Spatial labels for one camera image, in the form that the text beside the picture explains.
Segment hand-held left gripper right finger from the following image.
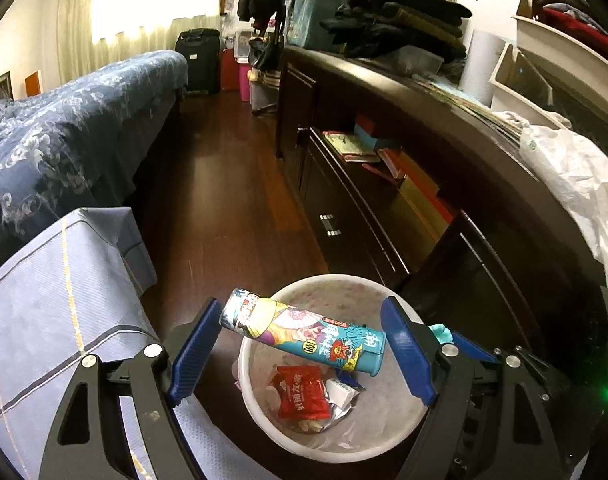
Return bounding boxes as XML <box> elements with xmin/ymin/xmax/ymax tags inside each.
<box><xmin>380</xmin><ymin>296</ymin><xmax>570</xmax><ymax>480</ymax></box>

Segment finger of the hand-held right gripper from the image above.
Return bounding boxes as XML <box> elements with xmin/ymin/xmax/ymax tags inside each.
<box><xmin>451</xmin><ymin>331</ymin><xmax>500</xmax><ymax>367</ymax></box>

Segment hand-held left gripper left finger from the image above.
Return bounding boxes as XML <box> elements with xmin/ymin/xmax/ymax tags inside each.
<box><xmin>39</xmin><ymin>297</ymin><xmax>222</xmax><ymax>480</ymax></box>

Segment small teal plastic piece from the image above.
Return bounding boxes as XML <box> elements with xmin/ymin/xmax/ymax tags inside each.
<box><xmin>429</xmin><ymin>324</ymin><xmax>457</xmax><ymax>346</ymax></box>

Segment white round waste bin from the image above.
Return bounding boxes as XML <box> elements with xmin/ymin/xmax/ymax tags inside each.
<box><xmin>236</xmin><ymin>274</ymin><xmax>435</xmax><ymax>453</ymax></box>

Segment small white cardboard box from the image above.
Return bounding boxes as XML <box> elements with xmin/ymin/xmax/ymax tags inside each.
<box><xmin>325</xmin><ymin>377</ymin><xmax>357</xmax><ymax>408</ymax></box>

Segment silver foil wrapper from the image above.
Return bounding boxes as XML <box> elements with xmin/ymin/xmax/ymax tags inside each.
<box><xmin>324</xmin><ymin>385</ymin><xmax>365</xmax><ymax>433</ymax></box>

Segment colourful printed snack tube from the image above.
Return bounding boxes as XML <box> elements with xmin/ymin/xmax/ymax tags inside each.
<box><xmin>219</xmin><ymin>287</ymin><xmax>387</xmax><ymax>376</ymax></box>

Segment red snack packet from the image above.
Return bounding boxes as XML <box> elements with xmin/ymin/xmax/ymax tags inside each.
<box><xmin>271</xmin><ymin>365</ymin><xmax>335</xmax><ymax>421</ymax></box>

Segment stack of books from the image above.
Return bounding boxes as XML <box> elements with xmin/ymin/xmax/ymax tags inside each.
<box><xmin>376</xmin><ymin>147</ymin><xmax>455</xmax><ymax>241</ymax></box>

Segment blue checked tablecloth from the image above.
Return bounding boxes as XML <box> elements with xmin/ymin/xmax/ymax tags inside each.
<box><xmin>0</xmin><ymin>207</ymin><xmax>220</xmax><ymax>480</ymax></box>

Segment dark wooden cabinet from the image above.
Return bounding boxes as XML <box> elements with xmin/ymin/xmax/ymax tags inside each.
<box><xmin>275</xmin><ymin>45</ymin><xmax>608</xmax><ymax>361</ymax></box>

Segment white plastic bag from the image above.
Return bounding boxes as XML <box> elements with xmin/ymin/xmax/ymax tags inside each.
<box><xmin>521</xmin><ymin>125</ymin><xmax>608</xmax><ymax>298</ymax></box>

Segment green cover book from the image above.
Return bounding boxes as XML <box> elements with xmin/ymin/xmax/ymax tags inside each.
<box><xmin>323</xmin><ymin>131</ymin><xmax>381</xmax><ymax>163</ymax></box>

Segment red book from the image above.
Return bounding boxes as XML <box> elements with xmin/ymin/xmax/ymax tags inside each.
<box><xmin>354</xmin><ymin>115</ymin><xmax>402</xmax><ymax>142</ymax></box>

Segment bed with blue floral cover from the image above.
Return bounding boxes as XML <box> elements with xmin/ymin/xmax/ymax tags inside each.
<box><xmin>0</xmin><ymin>50</ymin><xmax>190</xmax><ymax>261</ymax></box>

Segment pink plastic bin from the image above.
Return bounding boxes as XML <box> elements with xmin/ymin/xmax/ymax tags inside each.
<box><xmin>239</xmin><ymin>64</ymin><xmax>257</xmax><ymax>103</ymax></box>

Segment white paper roll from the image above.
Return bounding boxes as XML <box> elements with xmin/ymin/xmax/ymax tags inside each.
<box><xmin>464</xmin><ymin>30</ymin><xmax>507</xmax><ymax>106</ymax></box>

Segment red box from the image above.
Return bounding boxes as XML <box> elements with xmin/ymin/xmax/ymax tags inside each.
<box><xmin>220</xmin><ymin>49</ymin><xmax>242</xmax><ymax>92</ymax></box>

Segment clear plastic tub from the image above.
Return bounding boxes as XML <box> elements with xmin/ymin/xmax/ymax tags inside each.
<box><xmin>384</xmin><ymin>45</ymin><xmax>444</xmax><ymax>77</ymax></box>

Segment black suitcase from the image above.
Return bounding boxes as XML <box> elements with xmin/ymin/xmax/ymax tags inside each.
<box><xmin>175</xmin><ymin>28</ymin><xmax>221</xmax><ymax>95</ymax></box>

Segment stack of dark folded clothes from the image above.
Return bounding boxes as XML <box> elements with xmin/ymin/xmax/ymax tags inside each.
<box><xmin>320</xmin><ymin>0</ymin><xmax>472</xmax><ymax>63</ymax></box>

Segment pale curtain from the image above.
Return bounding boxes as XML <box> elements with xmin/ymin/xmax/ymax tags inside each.
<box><xmin>59</xmin><ymin>0</ymin><xmax>225</xmax><ymax>81</ymax></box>

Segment red folded clothes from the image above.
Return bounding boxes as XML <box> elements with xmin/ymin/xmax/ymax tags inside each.
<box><xmin>516</xmin><ymin>0</ymin><xmax>608</xmax><ymax>56</ymax></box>

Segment light blue soft package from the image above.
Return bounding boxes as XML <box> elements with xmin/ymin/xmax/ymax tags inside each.
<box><xmin>286</xmin><ymin>0</ymin><xmax>350</xmax><ymax>48</ymax></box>

